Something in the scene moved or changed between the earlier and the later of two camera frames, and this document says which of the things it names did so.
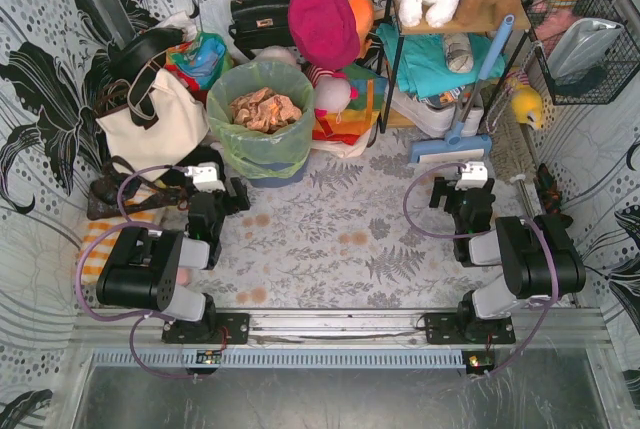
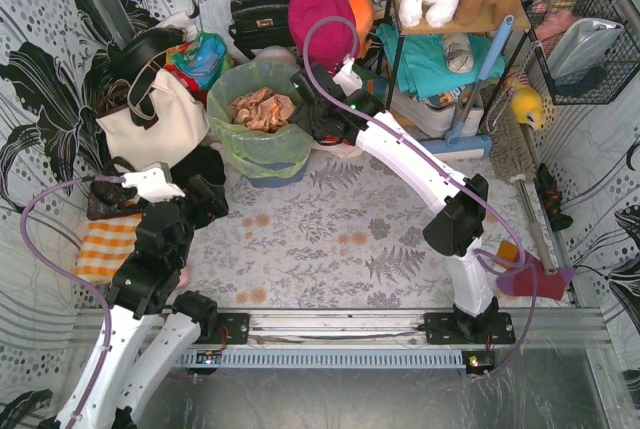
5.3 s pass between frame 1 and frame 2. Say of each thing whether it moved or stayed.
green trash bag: stayed
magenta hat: stayed
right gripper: moved
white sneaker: stayed
